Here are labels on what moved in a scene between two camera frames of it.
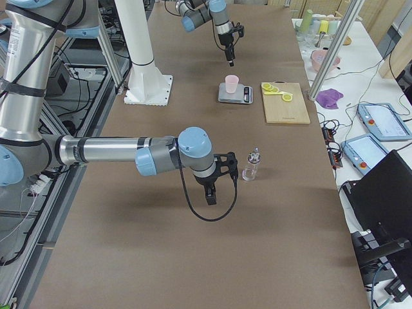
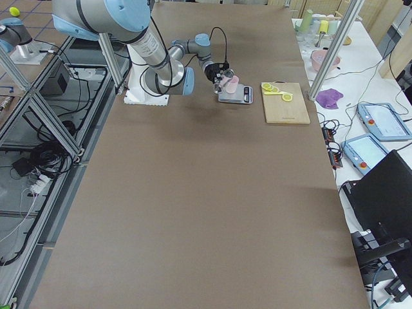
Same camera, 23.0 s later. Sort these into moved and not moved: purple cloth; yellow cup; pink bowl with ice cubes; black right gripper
Moved: black right gripper
Not moved: pink bowl with ice cubes; purple cloth; yellow cup
